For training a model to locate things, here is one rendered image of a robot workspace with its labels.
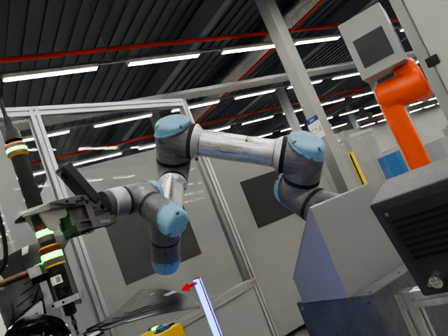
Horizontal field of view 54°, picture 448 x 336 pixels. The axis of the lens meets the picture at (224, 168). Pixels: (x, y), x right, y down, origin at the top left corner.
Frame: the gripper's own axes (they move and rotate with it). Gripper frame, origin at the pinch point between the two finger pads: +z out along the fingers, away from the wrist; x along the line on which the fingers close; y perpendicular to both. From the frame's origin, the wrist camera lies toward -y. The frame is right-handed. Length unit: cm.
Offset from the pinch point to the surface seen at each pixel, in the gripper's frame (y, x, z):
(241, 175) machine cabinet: -36, 222, -334
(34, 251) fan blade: 6.2, 17.0, -6.8
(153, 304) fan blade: 28.1, -4.0, -20.2
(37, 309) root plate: 19.6, 4.0, 1.6
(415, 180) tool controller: 22, -65, -36
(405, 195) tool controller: 24, -64, -32
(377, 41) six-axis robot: -101, 45, -388
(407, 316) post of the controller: 45, -53, -38
